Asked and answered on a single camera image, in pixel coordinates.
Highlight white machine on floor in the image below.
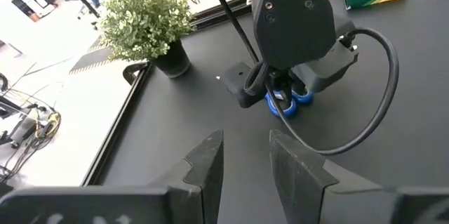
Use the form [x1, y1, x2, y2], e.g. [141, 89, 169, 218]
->
[11, 0, 59, 23]

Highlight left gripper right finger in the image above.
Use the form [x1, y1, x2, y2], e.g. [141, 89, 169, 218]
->
[269, 129, 449, 224]

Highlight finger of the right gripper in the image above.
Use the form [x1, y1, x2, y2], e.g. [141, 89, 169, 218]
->
[290, 39, 360, 94]
[220, 61, 271, 110]

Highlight blue-handled scissors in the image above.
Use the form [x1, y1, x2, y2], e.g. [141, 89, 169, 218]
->
[263, 88, 316, 119]

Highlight green plant in black pot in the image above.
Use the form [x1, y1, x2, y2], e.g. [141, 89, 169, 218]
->
[99, 0, 196, 79]

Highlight yellow floor cables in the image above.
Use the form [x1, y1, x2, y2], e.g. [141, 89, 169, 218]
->
[34, 111, 62, 140]

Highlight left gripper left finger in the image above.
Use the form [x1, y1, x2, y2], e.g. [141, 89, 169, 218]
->
[0, 129, 225, 224]

